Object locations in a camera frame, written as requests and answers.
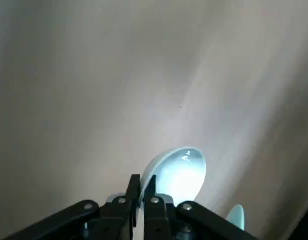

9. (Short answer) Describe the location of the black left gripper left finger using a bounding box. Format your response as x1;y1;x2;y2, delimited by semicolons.
0;174;142;240

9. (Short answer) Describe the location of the small white crucible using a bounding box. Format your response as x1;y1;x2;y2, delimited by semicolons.
140;147;207;202

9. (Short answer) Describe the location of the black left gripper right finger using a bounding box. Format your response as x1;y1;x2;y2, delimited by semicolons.
143;174;259;240

